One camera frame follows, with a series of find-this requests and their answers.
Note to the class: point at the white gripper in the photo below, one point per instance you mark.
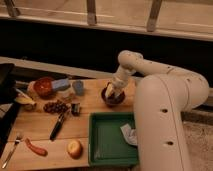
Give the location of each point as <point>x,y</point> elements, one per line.
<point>121,77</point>

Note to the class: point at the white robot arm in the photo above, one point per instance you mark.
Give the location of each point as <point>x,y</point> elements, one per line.
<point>160,97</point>

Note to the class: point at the purple bowl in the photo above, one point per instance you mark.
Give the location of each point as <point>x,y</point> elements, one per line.
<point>112,100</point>

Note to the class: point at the red bowl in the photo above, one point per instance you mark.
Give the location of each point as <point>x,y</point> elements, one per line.
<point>43,87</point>

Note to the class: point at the small dark metal cup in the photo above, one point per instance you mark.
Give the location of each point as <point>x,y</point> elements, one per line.
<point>75,109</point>

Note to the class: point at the blue sponge block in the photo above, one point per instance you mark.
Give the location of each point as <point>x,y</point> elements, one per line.
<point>59,85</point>

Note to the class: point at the crumpled white cloth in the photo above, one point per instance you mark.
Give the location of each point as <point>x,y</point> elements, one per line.
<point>129,134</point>

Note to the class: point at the green plastic tray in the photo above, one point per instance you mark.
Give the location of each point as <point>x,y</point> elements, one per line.
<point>107,146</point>

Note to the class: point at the bunch of dark grapes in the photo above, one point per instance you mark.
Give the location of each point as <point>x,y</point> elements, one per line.
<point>55,107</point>

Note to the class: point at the yellow apple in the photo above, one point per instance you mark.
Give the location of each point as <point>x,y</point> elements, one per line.
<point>74,149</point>

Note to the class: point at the wooden cutting board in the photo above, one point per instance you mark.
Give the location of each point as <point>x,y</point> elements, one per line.
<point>37,126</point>

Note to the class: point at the yellow banana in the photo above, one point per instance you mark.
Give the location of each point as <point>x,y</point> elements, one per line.
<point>26,101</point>

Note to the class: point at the orange sausage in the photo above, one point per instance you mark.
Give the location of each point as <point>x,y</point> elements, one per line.
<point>35,149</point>

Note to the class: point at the black object at left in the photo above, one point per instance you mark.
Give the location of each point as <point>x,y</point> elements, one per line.
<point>7,102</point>

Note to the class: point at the silver fork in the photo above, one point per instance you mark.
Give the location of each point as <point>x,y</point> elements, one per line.
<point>16,142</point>

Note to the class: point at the black handled knife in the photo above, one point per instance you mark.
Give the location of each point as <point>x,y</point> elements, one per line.
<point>57,126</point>

